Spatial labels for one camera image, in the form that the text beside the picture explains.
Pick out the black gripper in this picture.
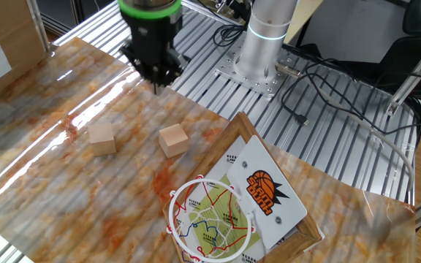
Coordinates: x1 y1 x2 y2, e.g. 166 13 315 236
119 14 191 96

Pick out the black USB cable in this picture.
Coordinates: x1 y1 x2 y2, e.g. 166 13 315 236
281 58 357 127

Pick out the wooden picture frame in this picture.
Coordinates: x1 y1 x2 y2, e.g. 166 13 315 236
161 111 325 263

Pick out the orange marble pattern mat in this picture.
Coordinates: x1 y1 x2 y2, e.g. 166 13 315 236
0 36 417 263

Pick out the light grey cabinet panel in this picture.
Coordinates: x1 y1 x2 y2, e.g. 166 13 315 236
300 0 412 65

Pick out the light wooden cube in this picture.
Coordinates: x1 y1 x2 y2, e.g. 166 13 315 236
158 123 190 159
88 122 118 157

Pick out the grey table cable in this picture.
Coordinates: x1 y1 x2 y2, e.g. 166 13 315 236
318 87 416 205

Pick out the silver base connector plug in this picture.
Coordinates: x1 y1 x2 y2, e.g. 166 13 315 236
275 61 302 79

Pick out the beige wooden panel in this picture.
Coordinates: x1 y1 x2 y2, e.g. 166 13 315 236
283 0 325 45

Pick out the long black table cable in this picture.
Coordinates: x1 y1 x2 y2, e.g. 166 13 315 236
301 71 421 136

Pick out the white mini basketball hoop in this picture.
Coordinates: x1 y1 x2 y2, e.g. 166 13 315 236
167 134 308 263

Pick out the green mounting ring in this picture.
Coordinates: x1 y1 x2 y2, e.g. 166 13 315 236
117 0 183 20

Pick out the thin aluminium bar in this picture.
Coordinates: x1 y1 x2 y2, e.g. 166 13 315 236
183 0 235 18

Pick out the black coiled cable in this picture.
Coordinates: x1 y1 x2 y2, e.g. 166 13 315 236
212 23 248 47

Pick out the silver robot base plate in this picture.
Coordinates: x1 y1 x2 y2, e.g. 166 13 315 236
213 31 296 99

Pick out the wooden board with checkerboard sheet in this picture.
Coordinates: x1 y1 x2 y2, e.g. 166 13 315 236
0 0 48 107

